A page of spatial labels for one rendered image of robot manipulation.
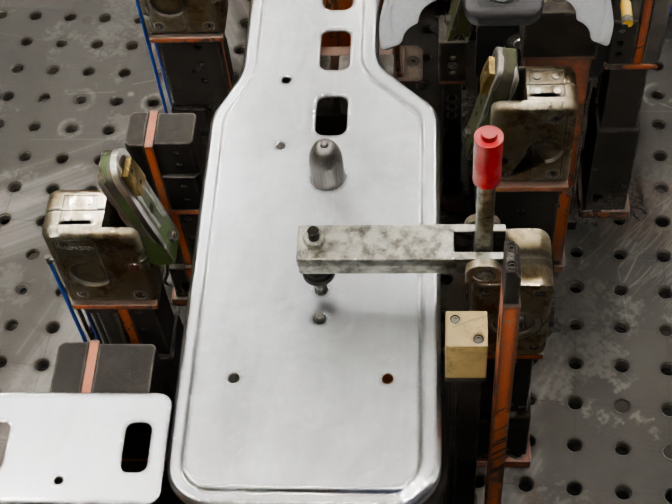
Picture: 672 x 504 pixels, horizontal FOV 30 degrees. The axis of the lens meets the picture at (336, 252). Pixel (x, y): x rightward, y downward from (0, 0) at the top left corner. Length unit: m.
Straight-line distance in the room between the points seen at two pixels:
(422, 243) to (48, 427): 0.35
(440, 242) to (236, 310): 0.19
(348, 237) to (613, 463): 0.45
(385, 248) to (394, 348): 0.09
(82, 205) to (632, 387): 0.63
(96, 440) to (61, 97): 0.74
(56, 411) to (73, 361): 0.06
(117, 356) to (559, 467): 0.50
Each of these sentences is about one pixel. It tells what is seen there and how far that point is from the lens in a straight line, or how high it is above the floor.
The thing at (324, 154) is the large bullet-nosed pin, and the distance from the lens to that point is 1.14.
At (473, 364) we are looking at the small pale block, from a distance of 1.02.
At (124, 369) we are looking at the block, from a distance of 1.12.
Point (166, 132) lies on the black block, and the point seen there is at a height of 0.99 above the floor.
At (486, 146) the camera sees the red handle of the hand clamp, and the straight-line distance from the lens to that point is 0.93.
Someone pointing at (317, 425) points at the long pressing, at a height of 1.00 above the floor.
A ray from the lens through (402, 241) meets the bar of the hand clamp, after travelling 1.04.
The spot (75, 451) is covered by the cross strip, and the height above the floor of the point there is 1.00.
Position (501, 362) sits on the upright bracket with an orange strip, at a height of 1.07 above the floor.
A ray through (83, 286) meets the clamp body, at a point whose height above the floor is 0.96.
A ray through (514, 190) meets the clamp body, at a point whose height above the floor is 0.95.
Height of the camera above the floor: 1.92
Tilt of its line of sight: 55 degrees down
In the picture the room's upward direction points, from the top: 7 degrees counter-clockwise
